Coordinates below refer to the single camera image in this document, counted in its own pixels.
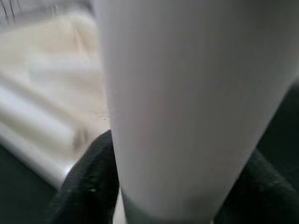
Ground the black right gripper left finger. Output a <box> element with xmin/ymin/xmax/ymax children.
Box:
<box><xmin>39</xmin><ymin>129</ymin><xmax>121</xmax><ymax>224</ymax></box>

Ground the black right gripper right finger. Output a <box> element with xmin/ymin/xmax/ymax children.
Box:
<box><xmin>214</xmin><ymin>149</ymin><xmax>299</xmax><ymax>224</ymax></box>

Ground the white plastic children table top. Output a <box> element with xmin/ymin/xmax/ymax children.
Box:
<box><xmin>0</xmin><ymin>13</ymin><xmax>126</xmax><ymax>224</ymax></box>

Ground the black tablecloth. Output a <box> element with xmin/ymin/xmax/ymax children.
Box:
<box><xmin>0</xmin><ymin>80</ymin><xmax>299</xmax><ymax>224</ymax></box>

